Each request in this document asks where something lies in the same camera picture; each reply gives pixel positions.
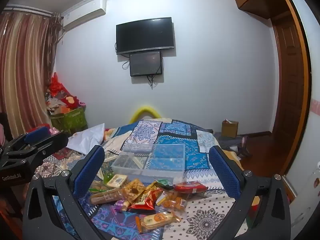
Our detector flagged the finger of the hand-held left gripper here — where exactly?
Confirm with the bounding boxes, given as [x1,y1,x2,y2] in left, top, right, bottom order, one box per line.
[9,126,52,148]
[25,132,69,162]

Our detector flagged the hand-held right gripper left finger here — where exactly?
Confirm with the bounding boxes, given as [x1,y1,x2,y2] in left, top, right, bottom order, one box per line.
[22,145,110,240]

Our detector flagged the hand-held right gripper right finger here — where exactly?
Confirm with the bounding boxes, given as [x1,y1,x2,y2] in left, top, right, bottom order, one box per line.
[209,145,292,240]

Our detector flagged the red biscuit packet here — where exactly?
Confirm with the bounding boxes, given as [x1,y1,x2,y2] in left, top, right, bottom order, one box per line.
[129,189,164,211]

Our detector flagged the clear plastic organizer box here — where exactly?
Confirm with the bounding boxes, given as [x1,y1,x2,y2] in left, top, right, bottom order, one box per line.
[111,143,186,184]

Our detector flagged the clear packet of orange snacks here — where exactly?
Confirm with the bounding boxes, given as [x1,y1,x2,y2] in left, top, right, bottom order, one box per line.
[157,191,188,209]

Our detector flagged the small walnut cookie packet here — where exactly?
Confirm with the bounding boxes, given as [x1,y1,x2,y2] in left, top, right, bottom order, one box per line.
[89,181,107,193]

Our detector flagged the brown wafer packet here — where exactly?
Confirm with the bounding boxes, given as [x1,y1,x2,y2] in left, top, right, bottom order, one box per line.
[89,189,124,205]

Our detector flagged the green fabric bag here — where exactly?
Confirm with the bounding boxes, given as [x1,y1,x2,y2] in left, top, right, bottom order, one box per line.
[49,106,88,135]

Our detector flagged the grey cloth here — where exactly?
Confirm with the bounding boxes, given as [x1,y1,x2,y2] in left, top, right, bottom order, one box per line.
[217,132,249,157]

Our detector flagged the white plastic bag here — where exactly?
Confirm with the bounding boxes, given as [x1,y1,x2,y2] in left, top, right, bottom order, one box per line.
[67,123,105,155]

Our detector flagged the long red snack packet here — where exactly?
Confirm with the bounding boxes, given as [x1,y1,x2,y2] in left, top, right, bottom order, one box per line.
[174,181,208,193]

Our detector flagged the patchwork printed blanket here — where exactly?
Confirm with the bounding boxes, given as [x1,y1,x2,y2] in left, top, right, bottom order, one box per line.
[32,119,253,240]

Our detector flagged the small cardboard box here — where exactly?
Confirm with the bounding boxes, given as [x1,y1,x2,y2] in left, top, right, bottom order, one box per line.
[221,119,239,138]

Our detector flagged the purple snack packet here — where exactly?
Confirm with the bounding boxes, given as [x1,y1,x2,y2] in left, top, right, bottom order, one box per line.
[114,199,130,213]

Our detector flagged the orange cookie packet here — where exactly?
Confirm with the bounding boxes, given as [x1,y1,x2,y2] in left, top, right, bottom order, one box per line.
[121,179,147,204]

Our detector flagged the striped brown curtain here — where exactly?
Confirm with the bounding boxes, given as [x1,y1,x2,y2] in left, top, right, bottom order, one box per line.
[0,11,63,140]

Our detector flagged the green snack packet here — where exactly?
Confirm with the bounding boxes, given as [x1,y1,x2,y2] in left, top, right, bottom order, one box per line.
[154,178,174,190]

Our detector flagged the cake packet with orange cartoon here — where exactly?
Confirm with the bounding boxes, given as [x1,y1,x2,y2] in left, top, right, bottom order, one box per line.
[136,211,182,233]

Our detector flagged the yellow foam hoop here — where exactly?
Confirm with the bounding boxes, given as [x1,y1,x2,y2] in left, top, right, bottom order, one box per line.
[129,105,162,124]

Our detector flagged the brown wooden door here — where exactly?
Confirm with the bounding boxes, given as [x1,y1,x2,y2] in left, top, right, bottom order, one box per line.
[271,0,313,175]

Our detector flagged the white air conditioner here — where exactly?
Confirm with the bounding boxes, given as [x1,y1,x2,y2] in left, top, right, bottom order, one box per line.
[61,0,107,29]

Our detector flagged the black hanging cable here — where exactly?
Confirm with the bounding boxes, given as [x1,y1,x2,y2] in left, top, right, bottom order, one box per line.
[147,74,161,90]

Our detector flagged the small black wall monitor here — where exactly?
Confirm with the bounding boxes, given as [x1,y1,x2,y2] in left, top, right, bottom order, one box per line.
[129,51,163,77]

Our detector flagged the black wall television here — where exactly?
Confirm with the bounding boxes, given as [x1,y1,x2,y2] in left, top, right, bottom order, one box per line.
[116,17,175,55]

